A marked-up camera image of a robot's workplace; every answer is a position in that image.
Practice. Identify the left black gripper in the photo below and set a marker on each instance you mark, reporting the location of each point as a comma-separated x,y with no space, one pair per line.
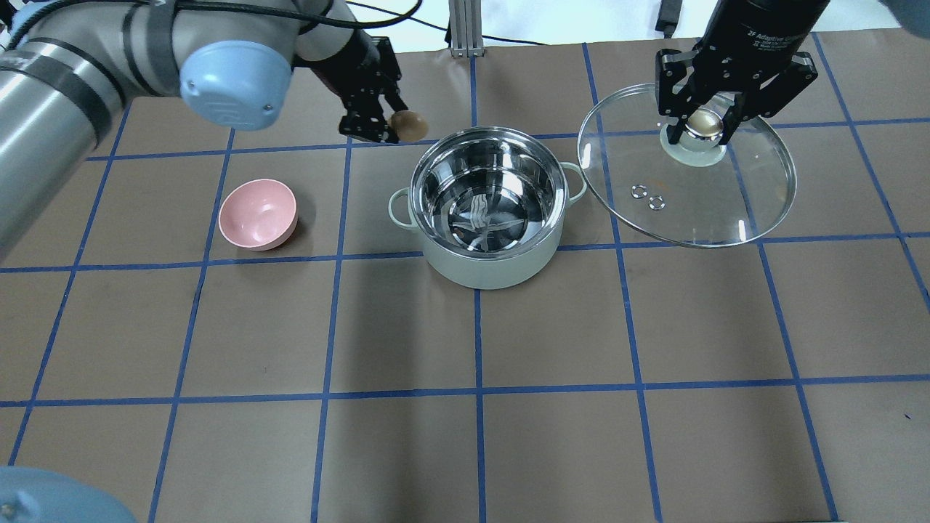
352,59

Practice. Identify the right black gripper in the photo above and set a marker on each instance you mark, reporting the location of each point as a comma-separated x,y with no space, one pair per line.
764,27

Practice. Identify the brown egg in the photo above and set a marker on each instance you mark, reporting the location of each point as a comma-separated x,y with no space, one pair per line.
408,126

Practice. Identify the glass pot lid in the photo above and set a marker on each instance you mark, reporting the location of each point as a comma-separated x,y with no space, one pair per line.
697,192

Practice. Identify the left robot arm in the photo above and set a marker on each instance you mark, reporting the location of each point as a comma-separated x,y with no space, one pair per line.
72,68

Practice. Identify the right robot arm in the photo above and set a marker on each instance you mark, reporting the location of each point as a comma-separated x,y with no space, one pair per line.
750,49

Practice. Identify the pale green steel pot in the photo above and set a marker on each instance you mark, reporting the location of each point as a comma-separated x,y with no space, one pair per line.
488,206

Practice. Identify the pink bowl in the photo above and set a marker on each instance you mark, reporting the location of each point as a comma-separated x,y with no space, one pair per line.
259,215

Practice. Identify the aluminium frame post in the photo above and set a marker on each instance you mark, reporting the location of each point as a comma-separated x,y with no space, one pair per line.
465,28

